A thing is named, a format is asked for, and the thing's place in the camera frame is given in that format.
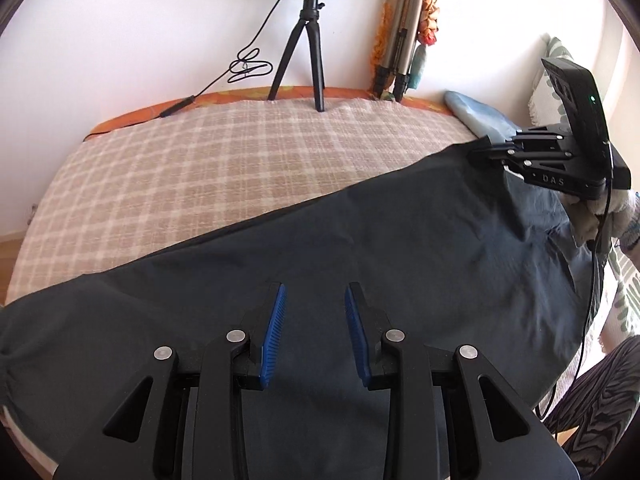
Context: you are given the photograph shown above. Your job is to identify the small black tripod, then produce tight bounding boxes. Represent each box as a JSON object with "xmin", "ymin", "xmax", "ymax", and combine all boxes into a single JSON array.
[{"xmin": 267, "ymin": 0, "xmax": 328, "ymax": 112}]

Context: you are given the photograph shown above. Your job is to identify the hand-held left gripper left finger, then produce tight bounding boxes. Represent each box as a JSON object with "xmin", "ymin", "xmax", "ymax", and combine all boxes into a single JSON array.
[{"xmin": 52, "ymin": 282, "xmax": 288, "ymax": 480}]

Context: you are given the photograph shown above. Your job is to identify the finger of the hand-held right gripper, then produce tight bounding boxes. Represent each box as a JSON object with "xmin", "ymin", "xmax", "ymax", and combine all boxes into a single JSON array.
[
  {"xmin": 480, "ymin": 127, "xmax": 576, "ymax": 153},
  {"xmin": 467, "ymin": 147, "xmax": 576, "ymax": 177}
]

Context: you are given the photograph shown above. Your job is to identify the person's right hand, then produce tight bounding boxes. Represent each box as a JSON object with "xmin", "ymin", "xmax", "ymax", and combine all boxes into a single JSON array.
[{"xmin": 557, "ymin": 190, "xmax": 640, "ymax": 251}]

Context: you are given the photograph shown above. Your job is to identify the folded blue jeans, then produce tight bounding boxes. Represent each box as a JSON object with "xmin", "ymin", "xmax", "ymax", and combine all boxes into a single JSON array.
[{"xmin": 444, "ymin": 90, "xmax": 526, "ymax": 141}]

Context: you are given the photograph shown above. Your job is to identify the folded silver tripod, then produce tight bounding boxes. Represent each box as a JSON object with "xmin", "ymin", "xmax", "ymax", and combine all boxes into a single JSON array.
[{"xmin": 370, "ymin": 0, "xmax": 428, "ymax": 103}]

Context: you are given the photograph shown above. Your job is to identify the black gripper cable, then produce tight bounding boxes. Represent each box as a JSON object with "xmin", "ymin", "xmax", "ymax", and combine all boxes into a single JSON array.
[{"xmin": 537, "ymin": 142, "xmax": 618, "ymax": 418}]

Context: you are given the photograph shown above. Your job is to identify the orange fringed cloth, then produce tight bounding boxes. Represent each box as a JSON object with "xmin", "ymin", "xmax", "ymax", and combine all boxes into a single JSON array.
[{"xmin": 367, "ymin": 2, "xmax": 396, "ymax": 93}]

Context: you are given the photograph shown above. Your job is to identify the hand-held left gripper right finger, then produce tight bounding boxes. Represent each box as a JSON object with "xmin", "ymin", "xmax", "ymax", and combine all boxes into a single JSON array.
[{"xmin": 344, "ymin": 281, "xmax": 581, "ymax": 480}]

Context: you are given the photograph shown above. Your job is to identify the person's patterned grey leg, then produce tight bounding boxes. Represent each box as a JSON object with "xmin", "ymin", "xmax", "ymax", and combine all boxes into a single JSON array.
[{"xmin": 542, "ymin": 335, "xmax": 640, "ymax": 480}]

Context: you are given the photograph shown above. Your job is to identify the black pants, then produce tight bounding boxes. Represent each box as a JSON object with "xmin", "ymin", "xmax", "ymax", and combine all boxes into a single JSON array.
[{"xmin": 0, "ymin": 142, "xmax": 608, "ymax": 480}]

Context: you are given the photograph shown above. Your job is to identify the orange patterned bed sheet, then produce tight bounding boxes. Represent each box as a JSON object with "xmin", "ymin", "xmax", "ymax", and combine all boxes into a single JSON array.
[{"xmin": 85, "ymin": 86, "xmax": 451, "ymax": 141}]

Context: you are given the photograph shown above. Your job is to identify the colourful patterned scarf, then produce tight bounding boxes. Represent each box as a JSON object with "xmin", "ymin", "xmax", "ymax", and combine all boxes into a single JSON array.
[{"xmin": 405, "ymin": 0, "xmax": 443, "ymax": 93}]

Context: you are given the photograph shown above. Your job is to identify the black ring light cable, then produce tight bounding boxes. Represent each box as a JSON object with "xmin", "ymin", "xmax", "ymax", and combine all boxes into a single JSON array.
[{"xmin": 85, "ymin": 0, "xmax": 293, "ymax": 138}]

